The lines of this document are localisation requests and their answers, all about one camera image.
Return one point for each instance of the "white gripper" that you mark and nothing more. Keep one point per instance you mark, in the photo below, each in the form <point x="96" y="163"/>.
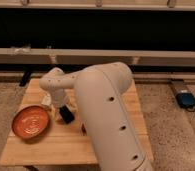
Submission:
<point x="59" y="99"/>

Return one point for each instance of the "black eraser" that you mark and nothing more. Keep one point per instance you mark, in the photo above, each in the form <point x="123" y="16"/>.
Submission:
<point x="66" y="114"/>

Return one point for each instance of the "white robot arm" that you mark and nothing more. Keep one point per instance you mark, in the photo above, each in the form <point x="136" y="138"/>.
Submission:
<point x="98" y="92"/>

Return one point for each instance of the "white bottle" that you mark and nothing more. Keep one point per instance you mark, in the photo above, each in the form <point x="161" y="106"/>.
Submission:
<point x="46" y="102"/>

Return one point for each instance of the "orange bowl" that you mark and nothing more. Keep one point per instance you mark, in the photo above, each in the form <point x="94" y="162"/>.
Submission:
<point x="30" y="122"/>

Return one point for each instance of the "wooden table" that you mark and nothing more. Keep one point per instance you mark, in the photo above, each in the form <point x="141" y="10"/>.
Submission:
<point x="63" y="144"/>

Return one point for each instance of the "blue device on floor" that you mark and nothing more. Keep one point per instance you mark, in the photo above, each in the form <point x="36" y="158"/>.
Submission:
<point x="185" y="100"/>

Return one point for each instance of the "long wooden bench rail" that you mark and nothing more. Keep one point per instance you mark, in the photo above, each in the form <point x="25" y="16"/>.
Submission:
<point x="86" y="57"/>

